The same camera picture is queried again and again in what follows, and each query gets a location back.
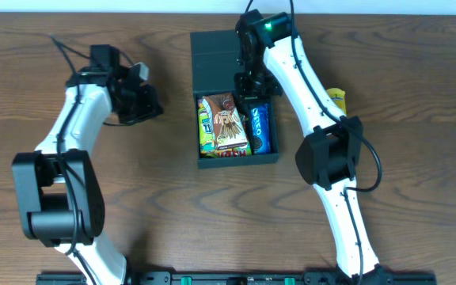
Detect blue Oreo cookie pack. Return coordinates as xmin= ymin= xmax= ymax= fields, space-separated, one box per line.
xmin=250 ymin=104 xmax=271 ymax=154

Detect brown Pocky box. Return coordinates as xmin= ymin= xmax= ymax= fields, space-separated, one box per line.
xmin=202 ymin=93 xmax=248 ymax=150

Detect green Pretz box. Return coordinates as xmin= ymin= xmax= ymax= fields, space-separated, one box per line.
xmin=197 ymin=99 xmax=215 ymax=155

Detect Haribo gummy candy bag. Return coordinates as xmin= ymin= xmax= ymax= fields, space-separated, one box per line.
xmin=200 ymin=144 xmax=253 ymax=158

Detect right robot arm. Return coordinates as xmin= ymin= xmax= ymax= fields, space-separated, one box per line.
xmin=235 ymin=9 xmax=379 ymax=284

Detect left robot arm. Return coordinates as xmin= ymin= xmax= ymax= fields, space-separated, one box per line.
xmin=11 ymin=44 xmax=163 ymax=284

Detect small yellow can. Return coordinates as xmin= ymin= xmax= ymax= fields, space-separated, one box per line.
xmin=326 ymin=88 xmax=347 ymax=114

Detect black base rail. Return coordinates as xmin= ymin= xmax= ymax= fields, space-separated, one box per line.
xmin=36 ymin=270 xmax=438 ymax=285

